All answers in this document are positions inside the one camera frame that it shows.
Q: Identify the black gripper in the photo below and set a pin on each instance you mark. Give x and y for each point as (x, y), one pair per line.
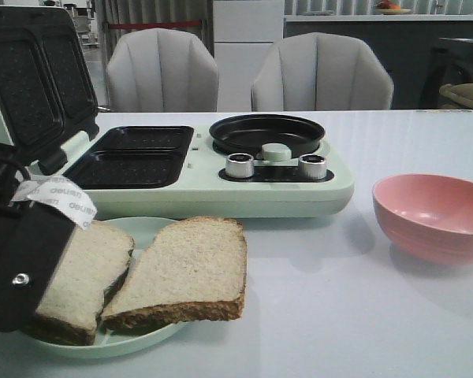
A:
(33, 238)

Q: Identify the bread slice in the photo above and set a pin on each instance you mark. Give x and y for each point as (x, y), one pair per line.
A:
(194, 270)
(92, 268)

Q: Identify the pink plastic bowl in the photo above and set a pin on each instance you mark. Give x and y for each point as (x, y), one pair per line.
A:
(428, 216)

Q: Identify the mint green breakfast maker base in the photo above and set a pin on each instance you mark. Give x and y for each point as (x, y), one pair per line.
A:
(164, 165)

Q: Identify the white printed label tape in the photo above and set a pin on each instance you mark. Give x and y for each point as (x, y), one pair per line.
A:
(61, 194)

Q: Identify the mint green round plate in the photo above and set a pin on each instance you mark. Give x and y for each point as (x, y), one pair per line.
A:
(108, 343)

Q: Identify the left beige armchair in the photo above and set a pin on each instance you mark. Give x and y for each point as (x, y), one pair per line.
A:
(162, 71)

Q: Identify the beige armchair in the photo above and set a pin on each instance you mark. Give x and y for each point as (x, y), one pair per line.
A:
(320, 72)
(162, 71)

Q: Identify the left silver control knob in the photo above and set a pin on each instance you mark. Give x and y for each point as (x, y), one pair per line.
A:
(239, 165)

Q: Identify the silver control knob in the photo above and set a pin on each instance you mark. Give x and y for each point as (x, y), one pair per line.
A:
(312, 166)
(239, 165)

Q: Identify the red barrier belt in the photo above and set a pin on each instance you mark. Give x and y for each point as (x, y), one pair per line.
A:
(167, 25)

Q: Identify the black round frying pan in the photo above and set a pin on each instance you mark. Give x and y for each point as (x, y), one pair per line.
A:
(248, 133)

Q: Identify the right silver control knob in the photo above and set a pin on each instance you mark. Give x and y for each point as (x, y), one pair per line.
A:
(312, 166)

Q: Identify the white cabinet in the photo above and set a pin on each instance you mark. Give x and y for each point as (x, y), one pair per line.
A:
(243, 32)

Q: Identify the right beige armchair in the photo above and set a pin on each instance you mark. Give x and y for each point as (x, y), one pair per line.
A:
(320, 72)

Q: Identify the fruit plate on counter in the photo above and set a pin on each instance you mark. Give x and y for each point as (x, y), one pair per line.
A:
(387, 7)

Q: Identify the dark counter with white top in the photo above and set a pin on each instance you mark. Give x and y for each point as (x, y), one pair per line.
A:
(403, 43)

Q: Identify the beige cushion at right edge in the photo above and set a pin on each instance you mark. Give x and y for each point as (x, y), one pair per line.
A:
(457, 96)

